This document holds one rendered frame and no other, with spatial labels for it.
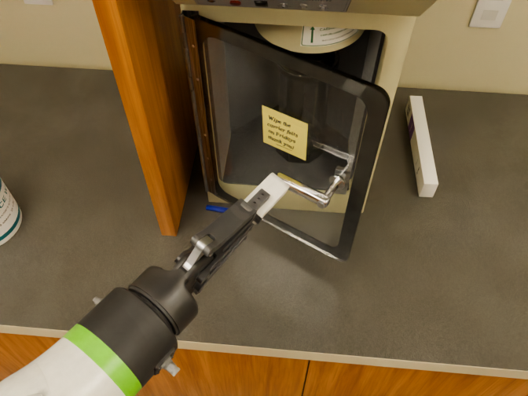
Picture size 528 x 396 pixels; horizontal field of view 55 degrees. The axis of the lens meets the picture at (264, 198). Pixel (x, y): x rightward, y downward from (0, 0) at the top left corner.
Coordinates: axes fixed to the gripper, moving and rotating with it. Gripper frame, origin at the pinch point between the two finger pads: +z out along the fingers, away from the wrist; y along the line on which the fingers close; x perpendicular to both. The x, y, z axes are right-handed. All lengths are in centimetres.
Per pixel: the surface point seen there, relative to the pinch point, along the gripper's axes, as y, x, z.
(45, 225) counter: -44, 37, -10
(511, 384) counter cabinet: -37, -54, 24
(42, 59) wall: -52, 80, 23
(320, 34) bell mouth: 6.0, 9.7, 24.3
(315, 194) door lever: -5.3, -4.0, 9.2
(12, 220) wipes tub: -41, 41, -14
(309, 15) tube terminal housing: 10.2, 11.2, 21.0
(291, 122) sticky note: 0.0, 4.9, 12.8
